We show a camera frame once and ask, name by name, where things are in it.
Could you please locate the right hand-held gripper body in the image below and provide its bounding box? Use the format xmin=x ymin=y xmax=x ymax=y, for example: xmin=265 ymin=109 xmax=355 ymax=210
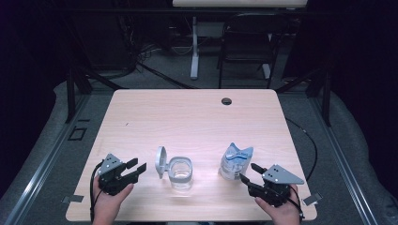
xmin=248 ymin=163 xmax=305 ymax=208

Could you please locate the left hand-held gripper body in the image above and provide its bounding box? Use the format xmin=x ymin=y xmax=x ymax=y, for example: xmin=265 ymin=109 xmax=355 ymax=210
xmin=97 ymin=152 xmax=139 ymax=197

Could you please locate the blue and white milk pouch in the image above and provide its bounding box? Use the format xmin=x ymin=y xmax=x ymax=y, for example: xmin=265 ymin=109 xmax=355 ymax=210
xmin=218 ymin=142 xmax=254 ymax=182

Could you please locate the clear jug with white lid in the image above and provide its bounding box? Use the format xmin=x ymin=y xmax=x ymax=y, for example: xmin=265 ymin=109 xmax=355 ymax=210
xmin=154 ymin=145 xmax=194 ymax=192

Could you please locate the person's left hand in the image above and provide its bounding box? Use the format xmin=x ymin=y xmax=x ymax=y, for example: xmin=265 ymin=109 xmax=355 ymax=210
xmin=92 ymin=177 xmax=135 ymax=219

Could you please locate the person's right hand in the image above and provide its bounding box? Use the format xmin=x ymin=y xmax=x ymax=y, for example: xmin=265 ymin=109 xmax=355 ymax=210
xmin=254 ymin=184 xmax=303 ymax=221

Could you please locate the black metal stand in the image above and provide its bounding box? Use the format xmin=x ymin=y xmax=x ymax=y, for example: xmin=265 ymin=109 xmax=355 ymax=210
xmin=64 ymin=66 xmax=130 ymax=125
xmin=275 ymin=66 xmax=333 ymax=128

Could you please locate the black folding chair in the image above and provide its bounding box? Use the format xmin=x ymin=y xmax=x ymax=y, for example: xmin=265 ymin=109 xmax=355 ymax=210
xmin=217 ymin=12 xmax=291 ymax=90

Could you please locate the white desk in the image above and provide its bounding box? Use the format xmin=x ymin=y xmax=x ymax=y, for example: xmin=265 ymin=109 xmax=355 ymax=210
xmin=172 ymin=0 xmax=310 ymax=81

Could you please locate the dark curtain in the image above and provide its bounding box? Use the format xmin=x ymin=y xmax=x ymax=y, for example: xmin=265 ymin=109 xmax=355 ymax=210
xmin=0 ymin=0 xmax=69 ymax=200
xmin=329 ymin=0 xmax=398 ymax=201

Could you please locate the left hand-held gripper black cable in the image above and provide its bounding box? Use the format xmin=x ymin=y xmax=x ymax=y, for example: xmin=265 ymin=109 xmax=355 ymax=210
xmin=89 ymin=160 xmax=105 ymax=224

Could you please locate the hand-held gripper black cable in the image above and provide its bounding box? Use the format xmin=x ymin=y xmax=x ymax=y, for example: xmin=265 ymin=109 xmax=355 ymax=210
xmin=89 ymin=160 xmax=105 ymax=224
xmin=289 ymin=185 xmax=305 ymax=221

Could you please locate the right hand-held gripper black cable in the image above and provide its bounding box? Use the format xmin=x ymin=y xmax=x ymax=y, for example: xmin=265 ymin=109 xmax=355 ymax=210
xmin=289 ymin=185 xmax=305 ymax=221

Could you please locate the grey metal bracket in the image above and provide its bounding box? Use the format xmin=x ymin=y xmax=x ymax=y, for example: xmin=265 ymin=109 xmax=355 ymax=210
xmin=301 ymin=191 xmax=324 ymax=207
xmin=61 ymin=194 xmax=85 ymax=204

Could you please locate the thin black floor cable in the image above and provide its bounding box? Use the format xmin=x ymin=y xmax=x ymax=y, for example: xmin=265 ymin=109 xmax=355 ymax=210
xmin=284 ymin=116 xmax=319 ymax=182

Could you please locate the aluminium floor rail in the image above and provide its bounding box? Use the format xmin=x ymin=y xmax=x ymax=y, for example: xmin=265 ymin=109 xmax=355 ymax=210
xmin=2 ymin=93 xmax=92 ymax=225
xmin=308 ymin=93 xmax=382 ymax=225

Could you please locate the thick black floor cable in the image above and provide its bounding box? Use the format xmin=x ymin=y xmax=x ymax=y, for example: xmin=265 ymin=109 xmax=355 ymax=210
xmin=135 ymin=60 xmax=196 ymax=90

